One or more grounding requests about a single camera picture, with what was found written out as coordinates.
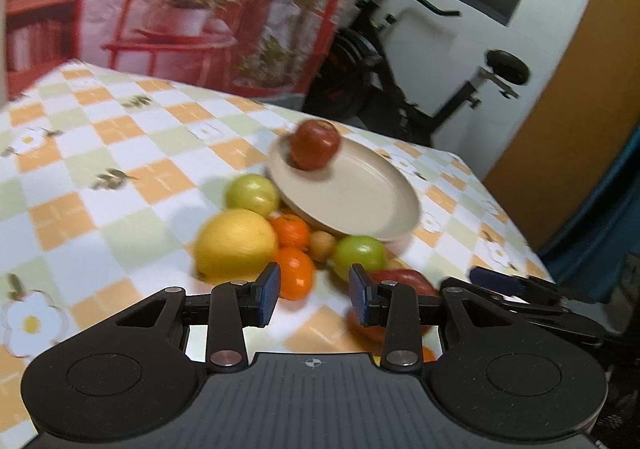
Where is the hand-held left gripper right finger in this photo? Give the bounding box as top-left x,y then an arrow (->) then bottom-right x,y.
348,264 -> 516,372

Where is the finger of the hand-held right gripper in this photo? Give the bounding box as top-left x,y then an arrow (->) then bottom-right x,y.
504,303 -> 608,345
469,265 -> 599,305

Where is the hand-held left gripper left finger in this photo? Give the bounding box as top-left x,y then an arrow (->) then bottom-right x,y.
112,263 -> 281,372

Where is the tangerine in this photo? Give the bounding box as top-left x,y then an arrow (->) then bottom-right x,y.
271,214 -> 312,250
274,246 -> 316,301

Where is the green apple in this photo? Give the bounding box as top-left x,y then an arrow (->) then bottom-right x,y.
332,235 -> 387,283

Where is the bright red apple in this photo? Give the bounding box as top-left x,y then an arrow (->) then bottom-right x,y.
350,268 -> 439,342

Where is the yellow lemon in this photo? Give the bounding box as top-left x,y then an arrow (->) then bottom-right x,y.
194,209 -> 279,283

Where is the small tan round fruit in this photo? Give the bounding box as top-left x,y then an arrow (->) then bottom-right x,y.
309,230 -> 337,262

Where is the beige plate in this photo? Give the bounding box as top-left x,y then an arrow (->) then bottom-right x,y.
269,134 -> 421,256

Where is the yellow-green apple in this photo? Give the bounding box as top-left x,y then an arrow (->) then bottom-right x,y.
225,174 -> 280,218

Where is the dark red apple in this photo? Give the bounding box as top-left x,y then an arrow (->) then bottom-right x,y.
290,119 -> 341,172

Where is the dark teal cloth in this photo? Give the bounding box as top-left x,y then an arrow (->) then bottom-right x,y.
539,129 -> 640,330

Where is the orange wooden panel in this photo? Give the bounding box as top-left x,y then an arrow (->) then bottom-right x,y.
482,0 -> 640,251

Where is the black exercise bike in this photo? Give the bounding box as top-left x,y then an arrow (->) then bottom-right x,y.
302,0 -> 532,148

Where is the printed backdrop cloth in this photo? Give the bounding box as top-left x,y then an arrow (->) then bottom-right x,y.
4,0 -> 377,104

